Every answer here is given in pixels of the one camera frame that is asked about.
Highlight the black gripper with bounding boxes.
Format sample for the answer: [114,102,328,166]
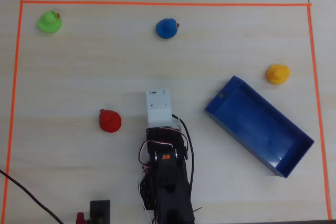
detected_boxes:
[146,123,190,146]

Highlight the yellow rubber duck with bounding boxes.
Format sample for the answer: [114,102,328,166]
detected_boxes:
[266,64,291,86]

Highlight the red rubber duck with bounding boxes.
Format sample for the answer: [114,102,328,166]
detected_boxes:
[99,109,122,133]

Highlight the blue plastic box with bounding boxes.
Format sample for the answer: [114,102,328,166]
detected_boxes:
[204,75,315,179]

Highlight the blue rubber duck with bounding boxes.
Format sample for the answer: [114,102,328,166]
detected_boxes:
[155,18,181,39]

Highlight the green rubber duck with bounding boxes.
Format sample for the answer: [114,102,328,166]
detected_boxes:
[37,10,62,34]

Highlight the orange tape strip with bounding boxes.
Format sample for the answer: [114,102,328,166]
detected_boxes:
[20,0,312,7]
[307,4,332,221]
[1,0,24,224]

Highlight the white camera housing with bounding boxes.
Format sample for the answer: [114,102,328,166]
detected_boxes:
[145,88,173,127]

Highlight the red white servo wire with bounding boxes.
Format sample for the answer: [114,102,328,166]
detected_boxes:
[138,127,190,169]

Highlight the black camera cable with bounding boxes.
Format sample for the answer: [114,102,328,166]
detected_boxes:
[172,113,196,193]

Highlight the black clamp with red handle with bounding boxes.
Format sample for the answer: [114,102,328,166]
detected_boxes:
[76,199,111,224]

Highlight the thick black cable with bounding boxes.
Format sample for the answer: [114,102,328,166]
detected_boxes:
[0,168,65,224]

